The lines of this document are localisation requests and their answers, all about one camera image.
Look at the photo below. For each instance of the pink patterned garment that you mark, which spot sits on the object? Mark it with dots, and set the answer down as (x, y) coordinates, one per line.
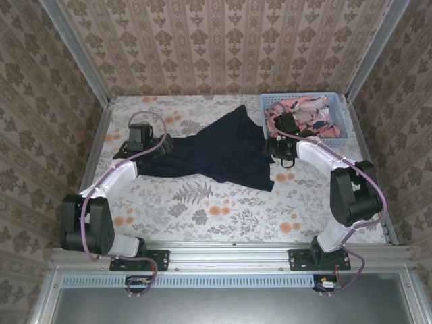
(314, 114)

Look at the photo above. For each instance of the navy blue garment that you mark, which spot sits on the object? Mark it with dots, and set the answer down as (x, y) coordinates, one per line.
(216, 152)

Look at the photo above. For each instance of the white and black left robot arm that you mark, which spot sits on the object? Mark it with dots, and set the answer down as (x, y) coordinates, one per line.
(101, 229)

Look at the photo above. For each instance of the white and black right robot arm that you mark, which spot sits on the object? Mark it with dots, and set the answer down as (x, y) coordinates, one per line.
(347, 195)

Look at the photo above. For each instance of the light blue plastic basket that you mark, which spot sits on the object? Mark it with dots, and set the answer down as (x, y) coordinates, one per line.
(339, 114)

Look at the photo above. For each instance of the floral patterned table cover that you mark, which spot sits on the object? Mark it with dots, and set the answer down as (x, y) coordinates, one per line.
(236, 216)

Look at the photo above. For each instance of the grey metal panel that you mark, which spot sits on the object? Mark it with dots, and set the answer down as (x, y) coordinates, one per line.
(229, 307)

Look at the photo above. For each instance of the aluminium table side rail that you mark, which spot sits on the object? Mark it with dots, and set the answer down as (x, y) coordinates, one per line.
(362, 135)
(101, 135)

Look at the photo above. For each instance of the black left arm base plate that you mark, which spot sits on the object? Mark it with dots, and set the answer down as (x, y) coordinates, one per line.
(158, 260)

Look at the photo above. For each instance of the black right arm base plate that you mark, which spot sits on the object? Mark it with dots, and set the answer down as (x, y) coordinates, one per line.
(298, 260)

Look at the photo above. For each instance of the wide aluminium base rail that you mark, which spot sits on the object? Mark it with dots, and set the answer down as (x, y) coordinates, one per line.
(229, 256)

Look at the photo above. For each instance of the aluminium frame post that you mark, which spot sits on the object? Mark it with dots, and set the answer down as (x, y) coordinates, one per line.
(77, 50)
(374, 50)

